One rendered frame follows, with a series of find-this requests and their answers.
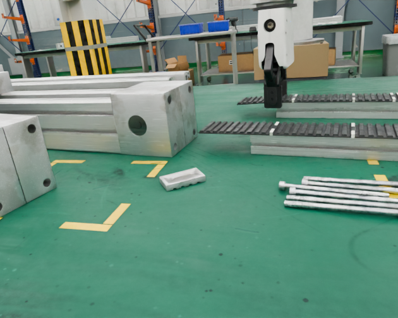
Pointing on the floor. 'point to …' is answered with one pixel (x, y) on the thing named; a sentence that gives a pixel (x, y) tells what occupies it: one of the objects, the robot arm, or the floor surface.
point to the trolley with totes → (216, 27)
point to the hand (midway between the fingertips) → (275, 94)
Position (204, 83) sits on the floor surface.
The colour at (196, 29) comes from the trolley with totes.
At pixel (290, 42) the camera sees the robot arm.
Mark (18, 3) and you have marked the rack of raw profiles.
